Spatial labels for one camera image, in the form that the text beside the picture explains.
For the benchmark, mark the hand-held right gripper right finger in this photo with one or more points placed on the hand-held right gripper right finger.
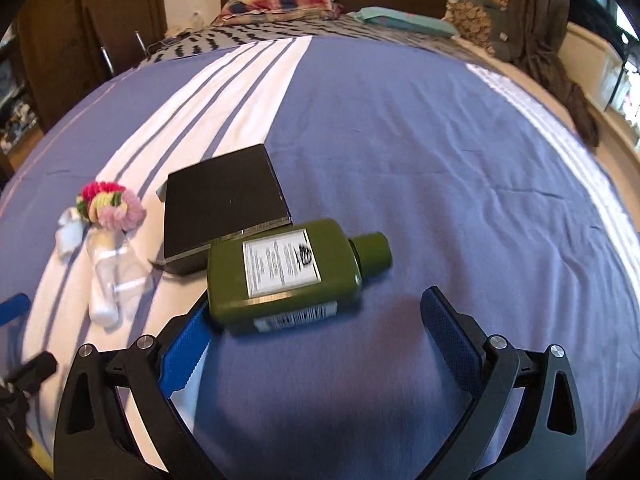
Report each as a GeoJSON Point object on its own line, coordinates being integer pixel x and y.
{"type": "Point", "coordinates": [450, 340]}

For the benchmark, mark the green bottle with white label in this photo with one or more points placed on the green bottle with white label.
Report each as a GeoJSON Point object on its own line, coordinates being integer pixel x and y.
{"type": "Point", "coordinates": [290, 280]}

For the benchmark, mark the black box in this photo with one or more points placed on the black box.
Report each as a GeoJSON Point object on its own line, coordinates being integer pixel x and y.
{"type": "Point", "coordinates": [220, 200]}

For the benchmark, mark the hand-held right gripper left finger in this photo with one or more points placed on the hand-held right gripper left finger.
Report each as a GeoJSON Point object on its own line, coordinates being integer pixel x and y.
{"type": "Point", "coordinates": [187, 350]}

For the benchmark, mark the dark wooden wardrobe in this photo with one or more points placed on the dark wooden wardrobe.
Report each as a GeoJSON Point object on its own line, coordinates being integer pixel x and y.
{"type": "Point", "coordinates": [100, 20]}

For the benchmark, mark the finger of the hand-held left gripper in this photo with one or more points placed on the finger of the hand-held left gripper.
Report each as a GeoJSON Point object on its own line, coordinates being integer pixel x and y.
{"type": "Point", "coordinates": [12, 308]}
{"type": "Point", "coordinates": [35, 366]}

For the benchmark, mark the teal pillow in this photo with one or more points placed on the teal pillow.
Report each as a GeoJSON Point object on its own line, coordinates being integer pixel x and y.
{"type": "Point", "coordinates": [400, 21]}

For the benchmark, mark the white storage box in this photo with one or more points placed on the white storage box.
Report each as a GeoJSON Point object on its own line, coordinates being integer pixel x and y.
{"type": "Point", "coordinates": [595, 65]}

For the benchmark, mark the dark folding chair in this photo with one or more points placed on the dark folding chair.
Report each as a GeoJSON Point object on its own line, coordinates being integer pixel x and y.
{"type": "Point", "coordinates": [105, 55]}

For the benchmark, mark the blue white striped blanket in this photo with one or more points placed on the blue white striped blanket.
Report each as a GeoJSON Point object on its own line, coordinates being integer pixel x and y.
{"type": "Point", "coordinates": [425, 185]}

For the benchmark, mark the grey black patterned blanket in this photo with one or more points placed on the grey black patterned blanket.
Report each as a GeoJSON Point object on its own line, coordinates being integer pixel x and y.
{"type": "Point", "coordinates": [300, 30]}

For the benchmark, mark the small clear plastic piece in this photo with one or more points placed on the small clear plastic piece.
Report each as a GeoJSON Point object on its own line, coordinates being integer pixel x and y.
{"type": "Point", "coordinates": [69, 232]}

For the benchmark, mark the clear plastic wrapper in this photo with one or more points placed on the clear plastic wrapper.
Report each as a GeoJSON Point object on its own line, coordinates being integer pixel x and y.
{"type": "Point", "coordinates": [135, 275]}

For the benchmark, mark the plaid pillow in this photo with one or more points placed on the plaid pillow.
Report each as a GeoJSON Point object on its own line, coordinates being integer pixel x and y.
{"type": "Point", "coordinates": [280, 2]}

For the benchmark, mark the brown curtain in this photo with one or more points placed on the brown curtain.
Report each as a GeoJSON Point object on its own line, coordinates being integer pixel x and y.
{"type": "Point", "coordinates": [550, 35]}

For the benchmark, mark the colourful fuzzy scrunchie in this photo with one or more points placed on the colourful fuzzy scrunchie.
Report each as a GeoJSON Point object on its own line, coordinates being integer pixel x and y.
{"type": "Point", "coordinates": [112, 205]}

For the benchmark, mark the small white bottle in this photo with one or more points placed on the small white bottle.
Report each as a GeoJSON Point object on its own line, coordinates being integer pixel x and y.
{"type": "Point", "coordinates": [104, 290]}

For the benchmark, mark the circle patterned cushion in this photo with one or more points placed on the circle patterned cushion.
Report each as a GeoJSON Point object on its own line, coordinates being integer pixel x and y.
{"type": "Point", "coordinates": [475, 17]}

